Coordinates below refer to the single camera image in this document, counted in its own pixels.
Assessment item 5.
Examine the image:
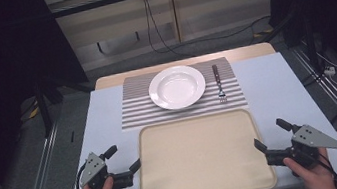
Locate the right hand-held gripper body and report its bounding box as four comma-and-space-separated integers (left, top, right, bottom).
261, 119, 337, 183

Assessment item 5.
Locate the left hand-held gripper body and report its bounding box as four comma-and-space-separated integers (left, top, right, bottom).
74, 146, 136, 189

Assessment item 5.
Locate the person's right hand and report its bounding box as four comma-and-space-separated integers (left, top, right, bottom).
281, 145, 337, 189

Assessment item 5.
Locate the white table cover board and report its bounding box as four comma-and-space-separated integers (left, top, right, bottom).
48, 43, 337, 189

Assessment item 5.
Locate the grey striped placemat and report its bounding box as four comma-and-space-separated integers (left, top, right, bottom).
113, 54, 251, 132

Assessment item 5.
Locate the beige plastic tray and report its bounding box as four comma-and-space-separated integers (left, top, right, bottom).
128, 104, 280, 189

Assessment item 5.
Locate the white power plug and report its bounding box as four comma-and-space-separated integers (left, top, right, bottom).
322, 65, 337, 78

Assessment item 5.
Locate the black metal stand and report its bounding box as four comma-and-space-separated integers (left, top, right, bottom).
31, 73, 99, 140

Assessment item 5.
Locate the light wooden table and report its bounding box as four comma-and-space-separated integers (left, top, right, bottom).
91, 40, 278, 91

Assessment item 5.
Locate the white deep plate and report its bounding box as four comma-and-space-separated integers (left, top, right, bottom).
145, 61, 210, 115

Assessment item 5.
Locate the light wooden cabinet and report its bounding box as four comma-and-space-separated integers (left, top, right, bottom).
42, 0, 287, 77

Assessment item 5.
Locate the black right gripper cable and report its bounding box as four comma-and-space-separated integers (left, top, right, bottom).
313, 150, 337, 189

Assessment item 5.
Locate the fork with brown handle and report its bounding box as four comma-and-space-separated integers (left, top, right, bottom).
211, 62, 229, 104

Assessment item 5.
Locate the black hanging cable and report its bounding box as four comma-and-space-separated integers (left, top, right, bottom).
141, 0, 276, 63

